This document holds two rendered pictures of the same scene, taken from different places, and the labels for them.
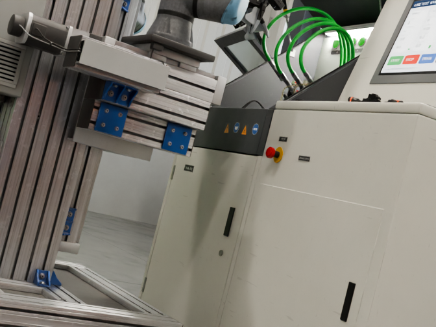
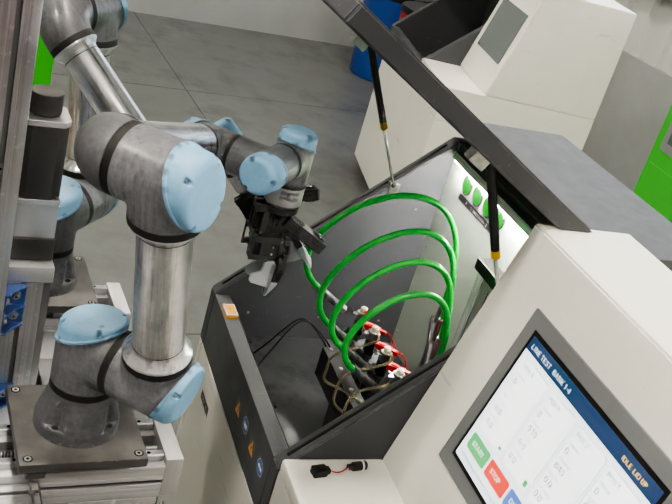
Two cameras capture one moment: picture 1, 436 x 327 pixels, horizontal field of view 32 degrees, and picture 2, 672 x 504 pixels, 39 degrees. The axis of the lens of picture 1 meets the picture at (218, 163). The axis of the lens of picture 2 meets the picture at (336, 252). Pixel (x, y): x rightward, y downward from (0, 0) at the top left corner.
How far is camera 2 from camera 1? 1.81 m
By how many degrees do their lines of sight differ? 27
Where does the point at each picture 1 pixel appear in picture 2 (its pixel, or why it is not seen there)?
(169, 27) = (62, 420)
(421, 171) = not seen: outside the picture
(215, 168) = (223, 455)
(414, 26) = (519, 400)
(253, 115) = (260, 437)
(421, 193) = not seen: outside the picture
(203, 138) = (219, 378)
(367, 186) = not seen: outside the picture
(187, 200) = (199, 455)
